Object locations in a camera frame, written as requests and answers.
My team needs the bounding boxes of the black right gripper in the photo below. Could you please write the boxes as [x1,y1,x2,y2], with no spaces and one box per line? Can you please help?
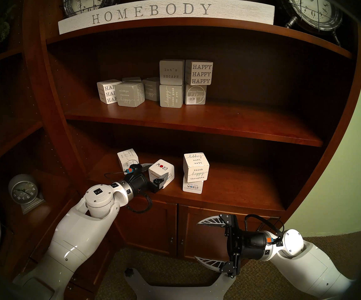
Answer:
[195,215,273,276]

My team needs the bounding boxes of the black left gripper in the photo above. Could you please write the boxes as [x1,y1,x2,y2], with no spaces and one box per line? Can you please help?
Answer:
[125,163,169,195]

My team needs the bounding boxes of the white GROW world cube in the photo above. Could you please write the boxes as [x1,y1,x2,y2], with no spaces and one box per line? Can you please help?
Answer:
[182,175,204,194]
[148,159,175,188]

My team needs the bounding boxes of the white cube think happy thoughts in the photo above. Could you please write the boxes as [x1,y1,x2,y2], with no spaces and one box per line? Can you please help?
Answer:
[183,152,210,182]

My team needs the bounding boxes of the brown wooden cabinet door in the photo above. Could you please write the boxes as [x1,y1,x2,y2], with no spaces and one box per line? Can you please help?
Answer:
[177,204,281,265]
[101,190,178,258]

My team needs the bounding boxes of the white cube circled happy script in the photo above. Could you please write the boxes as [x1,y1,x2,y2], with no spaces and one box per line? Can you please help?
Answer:
[117,148,139,171]

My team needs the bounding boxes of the grey cube happy looks good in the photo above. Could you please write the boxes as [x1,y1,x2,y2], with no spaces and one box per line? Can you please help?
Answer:
[159,84,184,108]

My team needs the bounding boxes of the brown wooden bookshelf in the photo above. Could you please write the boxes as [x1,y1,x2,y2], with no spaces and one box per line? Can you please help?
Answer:
[23,0,361,268]

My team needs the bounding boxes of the grey cube always choose happy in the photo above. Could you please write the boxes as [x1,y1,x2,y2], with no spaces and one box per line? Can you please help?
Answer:
[115,82,145,108]

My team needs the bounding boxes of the grey cube faint script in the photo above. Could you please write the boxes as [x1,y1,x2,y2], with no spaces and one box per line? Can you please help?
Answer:
[142,77,161,102]

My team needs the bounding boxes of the grey cube with barcode sticker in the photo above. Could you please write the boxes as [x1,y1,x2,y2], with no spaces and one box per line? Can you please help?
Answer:
[185,83,207,105]

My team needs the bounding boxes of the white HAPPY HAPPY HAPPY cube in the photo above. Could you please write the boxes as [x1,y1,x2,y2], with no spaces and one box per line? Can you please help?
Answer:
[97,79,122,105]
[185,60,213,86]

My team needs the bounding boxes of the grey cube let's escape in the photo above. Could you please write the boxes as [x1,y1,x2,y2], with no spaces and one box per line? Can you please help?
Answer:
[159,59,185,86]

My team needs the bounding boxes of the dark wooden side shelf unit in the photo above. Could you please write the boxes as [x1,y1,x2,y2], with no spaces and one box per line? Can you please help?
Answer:
[0,0,121,300]

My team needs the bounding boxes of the small grey alarm clock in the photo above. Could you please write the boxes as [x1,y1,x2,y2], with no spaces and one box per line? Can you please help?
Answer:
[8,174,46,215]

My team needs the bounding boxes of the white HOMEBODY wooden sign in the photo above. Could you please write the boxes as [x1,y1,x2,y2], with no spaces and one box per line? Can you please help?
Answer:
[58,0,275,35]

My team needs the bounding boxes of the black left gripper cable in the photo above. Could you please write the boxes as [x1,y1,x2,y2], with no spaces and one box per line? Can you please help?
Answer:
[104,169,153,213]

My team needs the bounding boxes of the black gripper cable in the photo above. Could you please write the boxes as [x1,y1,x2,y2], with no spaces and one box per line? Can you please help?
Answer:
[245,214,285,243]
[104,169,153,213]

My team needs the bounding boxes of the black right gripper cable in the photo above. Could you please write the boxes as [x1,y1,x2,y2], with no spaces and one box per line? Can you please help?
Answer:
[245,214,285,243]

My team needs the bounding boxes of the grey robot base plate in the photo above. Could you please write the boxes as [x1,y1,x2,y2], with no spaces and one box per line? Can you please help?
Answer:
[124,268,235,300]

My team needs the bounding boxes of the round wire cage clock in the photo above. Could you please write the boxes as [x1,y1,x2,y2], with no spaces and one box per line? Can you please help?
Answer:
[62,0,121,18]

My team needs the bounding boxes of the round wire clock with feet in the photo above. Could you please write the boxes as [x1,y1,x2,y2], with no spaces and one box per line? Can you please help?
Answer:
[277,0,343,47]

